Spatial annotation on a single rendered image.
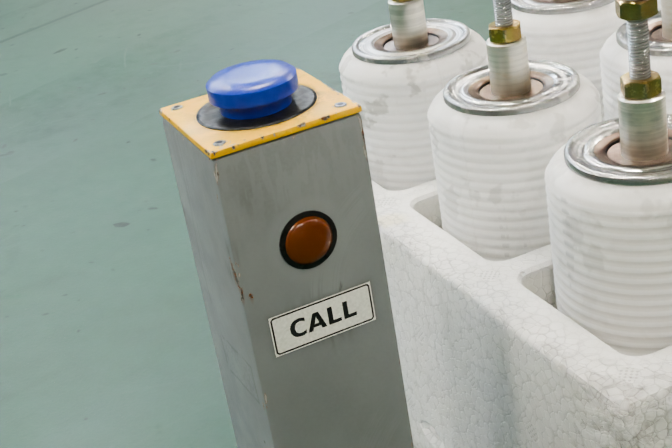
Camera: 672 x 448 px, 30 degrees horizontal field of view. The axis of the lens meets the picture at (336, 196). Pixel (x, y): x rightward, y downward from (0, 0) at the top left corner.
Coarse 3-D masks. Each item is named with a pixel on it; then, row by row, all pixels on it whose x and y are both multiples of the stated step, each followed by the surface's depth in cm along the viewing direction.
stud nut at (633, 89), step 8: (656, 72) 58; (624, 80) 58; (632, 80) 58; (640, 80) 58; (648, 80) 57; (656, 80) 58; (624, 88) 58; (632, 88) 58; (640, 88) 57; (648, 88) 57; (656, 88) 58; (624, 96) 58; (632, 96) 58; (640, 96) 58; (648, 96) 58
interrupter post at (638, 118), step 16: (656, 96) 58; (624, 112) 58; (640, 112) 58; (656, 112) 58; (624, 128) 59; (640, 128) 58; (656, 128) 58; (624, 144) 59; (640, 144) 58; (656, 144) 58; (640, 160) 59
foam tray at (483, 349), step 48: (384, 192) 77; (432, 192) 76; (384, 240) 73; (432, 240) 70; (432, 288) 69; (480, 288) 65; (528, 288) 66; (432, 336) 71; (480, 336) 65; (528, 336) 60; (576, 336) 59; (432, 384) 73; (480, 384) 67; (528, 384) 61; (576, 384) 57; (624, 384) 55; (432, 432) 77; (480, 432) 69; (528, 432) 63; (576, 432) 58; (624, 432) 54
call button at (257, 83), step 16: (240, 64) 56; (256, 64) 55; (272, 64) 55; (288, 64) 55; (208, 80) 55; (224, 80) 54; (240, 80) 54; (256, 80) 53; (272, 80) 53; (288, 80) 53; (208, 96) 54; (224, 96) 53; (240, 96) 53; (256, 96) 53; (272, 96) 53; (288, 96) 54; (224, 112) 54; (240, 112) 54; (256, 112) 53; (272, 112) 54
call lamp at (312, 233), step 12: (312, 216) 54; (300, 228) 54; (312, 228) 54; (324, 228) 54; (288, 240) 54; (300, 240) 54; (312, 240) 54; (324, 240) 54; (288, 252) 54; (300, 252) 54; (312, 252) 54; (324, 252) 55
